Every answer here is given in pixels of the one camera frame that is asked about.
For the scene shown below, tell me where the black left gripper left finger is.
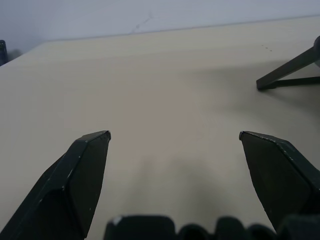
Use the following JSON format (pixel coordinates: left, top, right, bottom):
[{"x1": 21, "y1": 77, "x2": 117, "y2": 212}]
[{"x1": 0, "y1": 130, "x2": 112, "y2": 240}]

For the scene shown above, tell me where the open laptop computer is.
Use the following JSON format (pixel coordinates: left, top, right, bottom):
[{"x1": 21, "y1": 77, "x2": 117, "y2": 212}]
[{"x1": 0, "y1": 39, "x2": 7, "y2": 67}]

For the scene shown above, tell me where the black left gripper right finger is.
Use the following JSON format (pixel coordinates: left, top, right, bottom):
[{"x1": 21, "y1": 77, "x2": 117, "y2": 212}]
[{"x1": 239, "y1": 130, "x2": 320, "y2": 234}]

